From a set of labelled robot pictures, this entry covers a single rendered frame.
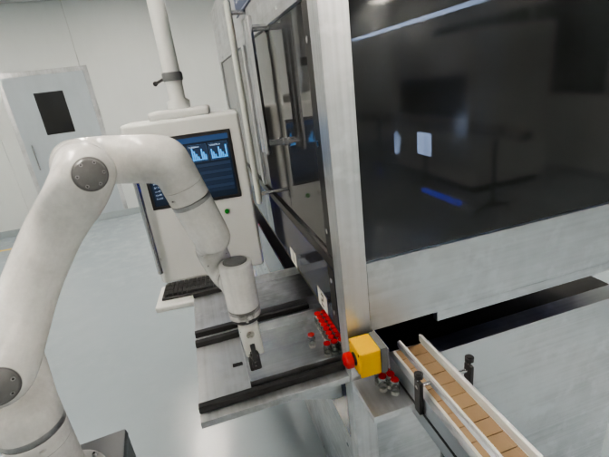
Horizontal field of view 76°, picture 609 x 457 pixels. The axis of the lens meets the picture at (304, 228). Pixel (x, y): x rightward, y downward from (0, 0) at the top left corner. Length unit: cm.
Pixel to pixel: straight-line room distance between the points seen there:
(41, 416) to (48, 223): 38
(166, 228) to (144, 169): 108
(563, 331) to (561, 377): 19
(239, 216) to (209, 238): 98
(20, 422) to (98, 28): 586
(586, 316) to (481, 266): 50
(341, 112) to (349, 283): 40
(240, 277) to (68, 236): 38
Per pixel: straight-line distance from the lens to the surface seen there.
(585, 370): 171
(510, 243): 120
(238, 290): 99
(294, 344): 127
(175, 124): 181
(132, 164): 87
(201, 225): 90
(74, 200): 77
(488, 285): 121
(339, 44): 85
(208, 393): 118
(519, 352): 143
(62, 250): 84
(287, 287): 157
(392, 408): 106
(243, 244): 193
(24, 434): 99
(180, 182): 86
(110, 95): 643
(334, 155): 85
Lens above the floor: 164
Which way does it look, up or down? 21 degrees down
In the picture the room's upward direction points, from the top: 7 degrees counter-clockwise
